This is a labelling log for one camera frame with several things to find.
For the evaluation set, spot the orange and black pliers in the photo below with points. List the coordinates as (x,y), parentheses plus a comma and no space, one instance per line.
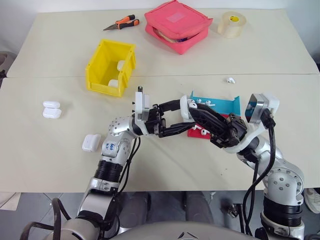
(123,23)

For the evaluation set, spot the blue and red tray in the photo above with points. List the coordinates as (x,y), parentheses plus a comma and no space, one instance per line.
(225,106)

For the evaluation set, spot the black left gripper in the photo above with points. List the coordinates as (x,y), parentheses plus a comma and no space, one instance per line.
(155,121)

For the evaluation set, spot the white sneaker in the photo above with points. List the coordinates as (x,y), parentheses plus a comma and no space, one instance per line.
(312,200)

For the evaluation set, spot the yellow plastic bin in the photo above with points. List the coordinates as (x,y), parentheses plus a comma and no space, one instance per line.
(102,67)

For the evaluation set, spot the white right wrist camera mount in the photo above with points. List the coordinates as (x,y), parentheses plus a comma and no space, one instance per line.
(255,133)

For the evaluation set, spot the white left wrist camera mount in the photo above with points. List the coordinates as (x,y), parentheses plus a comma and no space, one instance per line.
(142,105)

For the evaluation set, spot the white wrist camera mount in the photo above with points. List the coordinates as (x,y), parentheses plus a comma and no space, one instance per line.
(255,133)
(142,105)

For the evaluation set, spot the pale robot torso top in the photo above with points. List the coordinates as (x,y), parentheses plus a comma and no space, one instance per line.
(187,231)

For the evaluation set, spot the dark grey rounded leg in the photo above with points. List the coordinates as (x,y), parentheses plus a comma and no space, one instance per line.
(136,207)
(197,207)

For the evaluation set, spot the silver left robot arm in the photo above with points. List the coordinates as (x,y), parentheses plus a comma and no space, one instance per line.
(117,127)

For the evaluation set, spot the beige adhesive tape roll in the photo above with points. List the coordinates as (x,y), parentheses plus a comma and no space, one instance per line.
(231,25)

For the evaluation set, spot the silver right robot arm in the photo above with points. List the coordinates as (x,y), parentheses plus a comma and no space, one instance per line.
(282,180)

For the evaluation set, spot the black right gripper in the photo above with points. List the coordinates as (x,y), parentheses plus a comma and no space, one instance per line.
(235,132)

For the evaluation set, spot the pink fabric zip pouch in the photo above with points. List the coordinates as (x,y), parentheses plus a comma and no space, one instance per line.
(175,23)

